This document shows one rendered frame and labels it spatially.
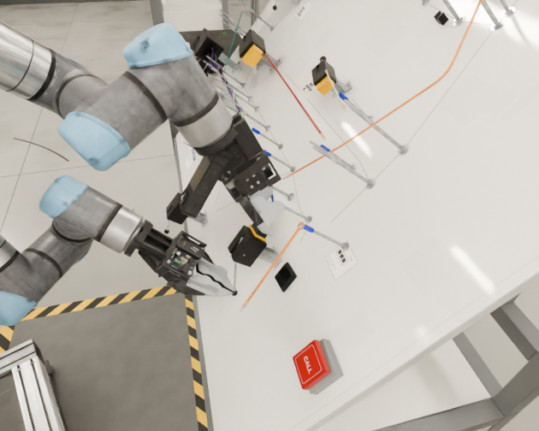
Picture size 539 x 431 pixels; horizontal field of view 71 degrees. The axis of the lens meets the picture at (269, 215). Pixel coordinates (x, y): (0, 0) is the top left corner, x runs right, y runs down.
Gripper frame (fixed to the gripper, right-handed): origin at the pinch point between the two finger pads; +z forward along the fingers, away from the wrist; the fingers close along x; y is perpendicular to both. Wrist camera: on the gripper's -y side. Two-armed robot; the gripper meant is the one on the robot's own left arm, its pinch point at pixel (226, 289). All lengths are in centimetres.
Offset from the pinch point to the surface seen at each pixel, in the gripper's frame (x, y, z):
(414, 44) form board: 44, 35, 3
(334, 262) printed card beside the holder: 6.4, 21.4, 8.8
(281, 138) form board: 36.8, 2.9, -3.9
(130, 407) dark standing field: -31, -108, 14
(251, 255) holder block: 5.2, 9.3, -0.9
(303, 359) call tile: -9.4, 20.6, 9.1
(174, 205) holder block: 18.5, -20.7, -15.8
